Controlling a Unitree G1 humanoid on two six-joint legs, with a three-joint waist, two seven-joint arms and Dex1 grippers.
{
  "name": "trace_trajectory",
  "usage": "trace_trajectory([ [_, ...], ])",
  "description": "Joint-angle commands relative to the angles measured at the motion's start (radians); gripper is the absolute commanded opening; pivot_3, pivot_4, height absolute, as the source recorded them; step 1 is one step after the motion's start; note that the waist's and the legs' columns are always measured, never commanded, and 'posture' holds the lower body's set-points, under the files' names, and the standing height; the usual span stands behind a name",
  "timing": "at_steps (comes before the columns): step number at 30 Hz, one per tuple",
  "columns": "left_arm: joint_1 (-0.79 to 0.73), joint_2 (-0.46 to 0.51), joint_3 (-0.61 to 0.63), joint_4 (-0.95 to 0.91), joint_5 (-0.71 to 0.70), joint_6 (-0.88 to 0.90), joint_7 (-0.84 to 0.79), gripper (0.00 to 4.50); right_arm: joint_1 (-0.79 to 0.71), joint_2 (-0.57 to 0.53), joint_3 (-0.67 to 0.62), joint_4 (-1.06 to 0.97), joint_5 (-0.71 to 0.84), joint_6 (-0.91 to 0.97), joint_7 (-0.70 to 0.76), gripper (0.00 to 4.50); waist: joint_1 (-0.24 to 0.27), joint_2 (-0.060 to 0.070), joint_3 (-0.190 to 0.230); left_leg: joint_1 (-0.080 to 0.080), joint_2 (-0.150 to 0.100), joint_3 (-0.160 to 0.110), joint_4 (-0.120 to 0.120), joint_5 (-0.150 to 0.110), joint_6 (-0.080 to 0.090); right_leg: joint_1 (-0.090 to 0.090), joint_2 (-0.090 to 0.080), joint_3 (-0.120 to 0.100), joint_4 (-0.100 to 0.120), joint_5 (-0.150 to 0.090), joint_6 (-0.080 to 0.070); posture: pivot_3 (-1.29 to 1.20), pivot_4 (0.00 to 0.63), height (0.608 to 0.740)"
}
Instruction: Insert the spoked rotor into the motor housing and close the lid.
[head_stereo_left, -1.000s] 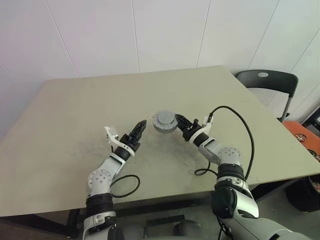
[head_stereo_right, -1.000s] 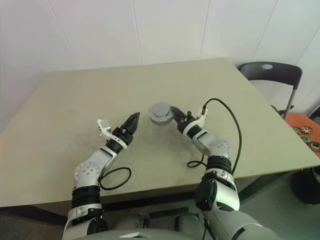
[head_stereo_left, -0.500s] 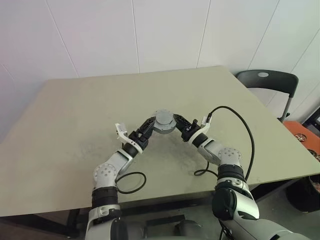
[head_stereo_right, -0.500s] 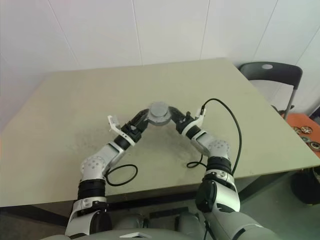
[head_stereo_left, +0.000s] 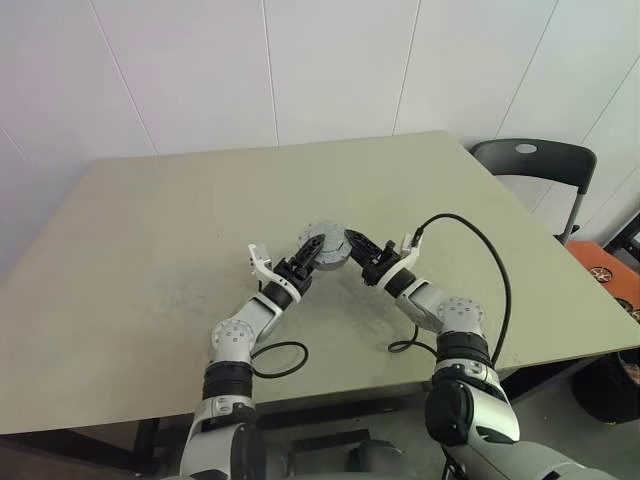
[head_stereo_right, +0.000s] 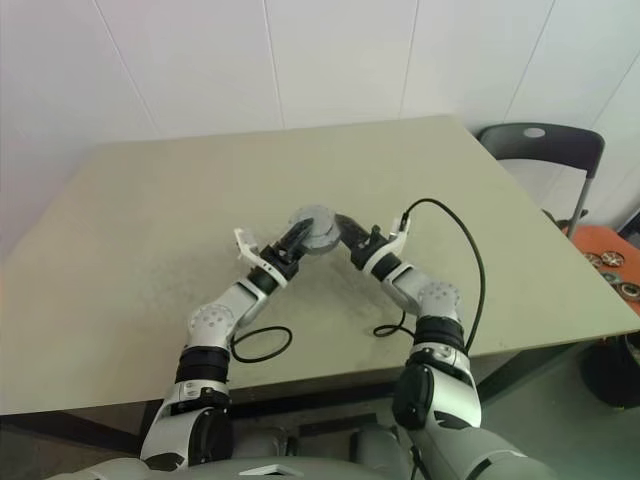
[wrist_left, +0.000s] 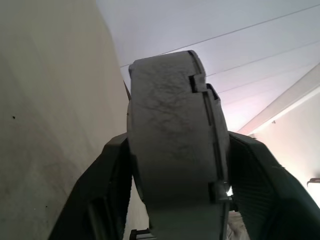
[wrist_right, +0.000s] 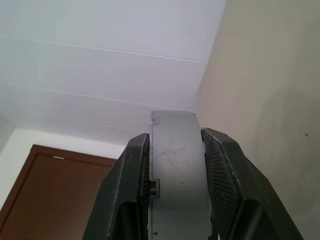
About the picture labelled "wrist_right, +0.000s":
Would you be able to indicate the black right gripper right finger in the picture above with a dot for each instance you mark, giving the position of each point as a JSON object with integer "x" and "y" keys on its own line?
{"x": 237, "y": 187}

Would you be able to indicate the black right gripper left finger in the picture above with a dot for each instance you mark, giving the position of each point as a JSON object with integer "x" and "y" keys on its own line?
{"x": 117, "y": 195}

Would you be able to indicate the round grey motor housing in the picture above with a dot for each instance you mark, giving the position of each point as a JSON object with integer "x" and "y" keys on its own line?
{"x": 180, "y": 162}

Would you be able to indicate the round grey ribbed lid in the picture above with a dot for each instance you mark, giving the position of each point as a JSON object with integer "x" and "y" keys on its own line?
{"x": 155, "y": 120}

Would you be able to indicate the brown wooden door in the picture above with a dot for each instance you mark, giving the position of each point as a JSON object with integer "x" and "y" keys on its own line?
{"x": 50, "y": 195}

